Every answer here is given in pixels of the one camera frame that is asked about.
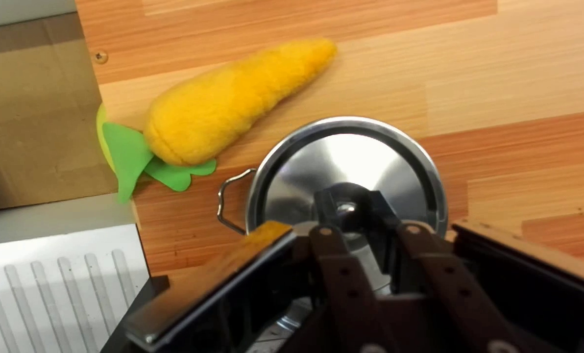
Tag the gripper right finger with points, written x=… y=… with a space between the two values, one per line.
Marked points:
x=442 y=296

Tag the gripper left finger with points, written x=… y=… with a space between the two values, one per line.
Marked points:
x=344 y=296

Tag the small steel pot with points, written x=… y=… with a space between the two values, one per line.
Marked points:
x=220 y=203

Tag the yellow plush corn toy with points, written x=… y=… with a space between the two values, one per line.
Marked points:
x=240 y=99

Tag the white toy sink unit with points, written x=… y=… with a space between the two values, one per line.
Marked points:
x=44 y=288

